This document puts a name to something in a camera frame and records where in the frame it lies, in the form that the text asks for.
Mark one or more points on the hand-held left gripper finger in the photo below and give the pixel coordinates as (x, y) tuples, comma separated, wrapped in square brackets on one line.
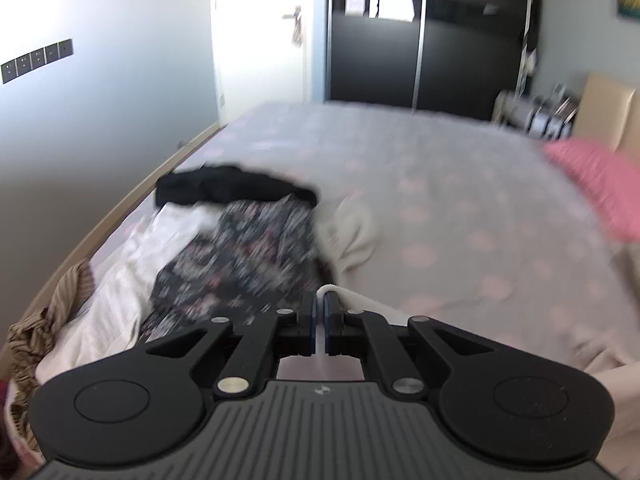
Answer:
[(313, 325), (326, 325)]

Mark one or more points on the off-white garment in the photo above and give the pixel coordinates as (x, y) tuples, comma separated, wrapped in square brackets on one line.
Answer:
[(350, 235)]

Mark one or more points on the dark floral garment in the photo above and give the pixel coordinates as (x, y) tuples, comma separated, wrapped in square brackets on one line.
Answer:
[(240, 255)]

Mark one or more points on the black garment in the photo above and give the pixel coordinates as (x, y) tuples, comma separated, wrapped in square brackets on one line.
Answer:
[(225, 185)]

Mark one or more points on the bed with pink-dotted sheet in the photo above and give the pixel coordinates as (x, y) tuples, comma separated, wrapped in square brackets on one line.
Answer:
[(450, 200)]

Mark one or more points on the white striped garment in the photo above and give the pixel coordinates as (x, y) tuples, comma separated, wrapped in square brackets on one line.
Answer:
[(115, 300)]

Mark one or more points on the brown striped garment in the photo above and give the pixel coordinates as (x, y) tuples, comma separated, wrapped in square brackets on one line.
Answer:
[(30, 340)]

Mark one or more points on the white door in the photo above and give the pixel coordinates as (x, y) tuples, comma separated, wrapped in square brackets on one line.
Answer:
[(260, 35)]

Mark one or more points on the black sliding-door wardrobe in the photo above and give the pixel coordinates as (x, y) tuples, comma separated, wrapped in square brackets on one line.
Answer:
[(460, 60)]

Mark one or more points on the cluttered white nightstand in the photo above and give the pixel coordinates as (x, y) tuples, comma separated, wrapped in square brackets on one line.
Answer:
[(535, 112)]

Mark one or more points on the pink pillow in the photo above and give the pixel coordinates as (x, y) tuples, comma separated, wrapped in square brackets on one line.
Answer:
[(600, 180)]

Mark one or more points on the beige padded headboard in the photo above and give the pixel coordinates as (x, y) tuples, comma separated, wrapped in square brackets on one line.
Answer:
[(605, 110)]

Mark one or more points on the black wall switch panel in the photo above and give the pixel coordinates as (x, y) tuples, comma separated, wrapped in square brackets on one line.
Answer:
[(37, 60)]

